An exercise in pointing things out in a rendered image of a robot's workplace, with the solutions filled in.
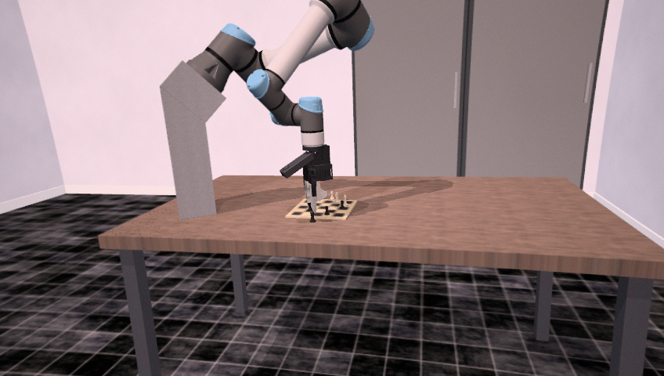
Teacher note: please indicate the black and cream chessboard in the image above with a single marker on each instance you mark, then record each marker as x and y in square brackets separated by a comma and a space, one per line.
[301, 210]

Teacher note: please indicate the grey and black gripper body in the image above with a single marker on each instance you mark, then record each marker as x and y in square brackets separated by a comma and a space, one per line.
[320, 167]

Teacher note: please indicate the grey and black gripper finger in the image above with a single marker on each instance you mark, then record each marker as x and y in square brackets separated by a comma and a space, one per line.
[316, 194]
[307, 192]

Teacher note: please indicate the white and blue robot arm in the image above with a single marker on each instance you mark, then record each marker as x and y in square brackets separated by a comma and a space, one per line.
[233, 50]

